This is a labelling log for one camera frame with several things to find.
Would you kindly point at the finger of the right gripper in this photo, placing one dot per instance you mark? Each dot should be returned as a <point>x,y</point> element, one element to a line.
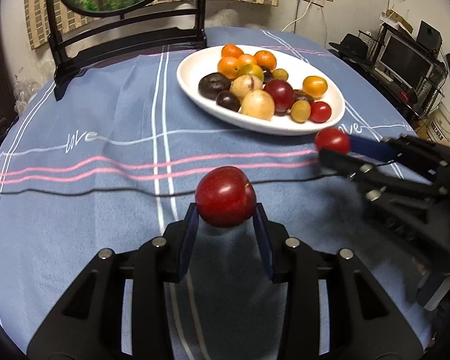
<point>377,150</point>
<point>360,170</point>

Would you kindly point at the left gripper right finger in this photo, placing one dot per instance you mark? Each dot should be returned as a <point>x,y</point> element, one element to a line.
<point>335,308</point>

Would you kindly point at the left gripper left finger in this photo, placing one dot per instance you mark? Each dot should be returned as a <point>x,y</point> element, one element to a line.
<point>116,307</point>

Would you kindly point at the red cherry tomato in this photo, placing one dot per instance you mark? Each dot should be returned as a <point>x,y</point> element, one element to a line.
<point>320,112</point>
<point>331,138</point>

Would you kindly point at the yellow orange mango fruit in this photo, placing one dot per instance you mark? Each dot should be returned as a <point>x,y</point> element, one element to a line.
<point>315,86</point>

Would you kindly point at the yellow passion fruit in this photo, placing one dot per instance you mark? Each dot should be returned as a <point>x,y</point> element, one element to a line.
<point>258,104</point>

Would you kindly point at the beige round fruit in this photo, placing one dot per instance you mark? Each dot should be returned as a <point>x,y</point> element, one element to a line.
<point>245,84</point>

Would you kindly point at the dark purple plum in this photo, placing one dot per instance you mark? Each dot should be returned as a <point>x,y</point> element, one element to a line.
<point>211,85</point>
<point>228,100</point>

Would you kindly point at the large dark red plum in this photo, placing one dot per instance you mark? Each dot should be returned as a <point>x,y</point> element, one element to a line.
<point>225,198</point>

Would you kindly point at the orange tangerine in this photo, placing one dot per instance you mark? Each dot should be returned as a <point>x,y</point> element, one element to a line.
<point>230,50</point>
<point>229,67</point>
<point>266,60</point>

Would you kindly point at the dark red date fruit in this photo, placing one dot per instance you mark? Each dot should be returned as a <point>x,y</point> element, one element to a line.
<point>300,95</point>

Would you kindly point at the white plastic bucket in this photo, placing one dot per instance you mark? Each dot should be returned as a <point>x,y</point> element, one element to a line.
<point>438,126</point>

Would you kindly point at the black computer monitor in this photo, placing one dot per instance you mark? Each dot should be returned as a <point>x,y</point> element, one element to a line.
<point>405,60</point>

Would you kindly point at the black hat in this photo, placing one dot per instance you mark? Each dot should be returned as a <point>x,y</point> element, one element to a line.
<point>351,47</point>

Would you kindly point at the white oval plate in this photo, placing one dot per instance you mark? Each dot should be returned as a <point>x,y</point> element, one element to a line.
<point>203,62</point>

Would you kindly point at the small green olive fruit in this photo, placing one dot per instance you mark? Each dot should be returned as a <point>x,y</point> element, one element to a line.
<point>280,74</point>

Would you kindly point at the small dark grape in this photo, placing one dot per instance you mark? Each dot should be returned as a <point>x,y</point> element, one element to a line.
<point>267,76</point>

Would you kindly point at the black speaker box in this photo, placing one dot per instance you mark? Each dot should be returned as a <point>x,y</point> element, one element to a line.
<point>429,38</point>

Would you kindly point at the green yellow citrus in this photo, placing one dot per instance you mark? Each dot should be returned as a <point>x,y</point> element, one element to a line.
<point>251,69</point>

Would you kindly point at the small orange kumquat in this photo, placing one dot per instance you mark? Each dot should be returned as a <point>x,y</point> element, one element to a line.
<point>246,59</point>

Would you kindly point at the blue striped tablecloth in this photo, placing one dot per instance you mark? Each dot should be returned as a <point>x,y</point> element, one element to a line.
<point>71,173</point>

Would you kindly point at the round goldfish screen ornament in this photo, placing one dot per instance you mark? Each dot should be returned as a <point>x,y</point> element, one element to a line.
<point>67,68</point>

